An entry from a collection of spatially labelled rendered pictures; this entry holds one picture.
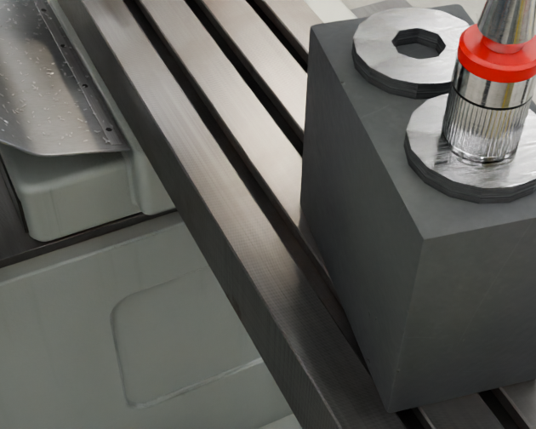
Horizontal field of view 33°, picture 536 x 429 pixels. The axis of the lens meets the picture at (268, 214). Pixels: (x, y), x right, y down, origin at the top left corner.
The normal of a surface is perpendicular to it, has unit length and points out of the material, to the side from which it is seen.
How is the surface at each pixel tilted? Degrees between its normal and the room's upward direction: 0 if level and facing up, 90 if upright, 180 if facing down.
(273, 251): 0
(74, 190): 90
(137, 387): 90
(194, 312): 90
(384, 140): 0
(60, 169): 0
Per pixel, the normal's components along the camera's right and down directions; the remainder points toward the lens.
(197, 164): 0.01, -0.70
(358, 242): -0.97, 0.18
